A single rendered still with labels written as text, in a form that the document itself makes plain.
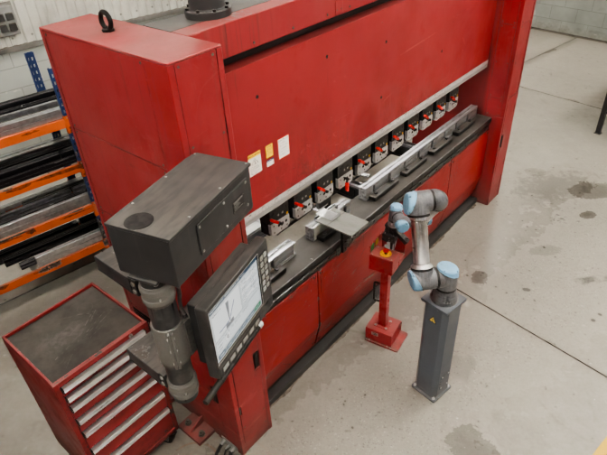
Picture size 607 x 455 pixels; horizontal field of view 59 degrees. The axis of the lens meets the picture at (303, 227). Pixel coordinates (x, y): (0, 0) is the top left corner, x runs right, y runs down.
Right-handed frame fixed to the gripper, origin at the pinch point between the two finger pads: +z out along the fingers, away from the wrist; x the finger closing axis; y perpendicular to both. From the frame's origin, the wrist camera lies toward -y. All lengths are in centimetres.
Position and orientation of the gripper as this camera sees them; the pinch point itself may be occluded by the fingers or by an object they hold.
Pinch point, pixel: (392, 251)
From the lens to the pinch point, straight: 346.9
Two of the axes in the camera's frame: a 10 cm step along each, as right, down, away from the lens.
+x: -5.2, 5.2, -6.8
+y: -8.5, -3.4, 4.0
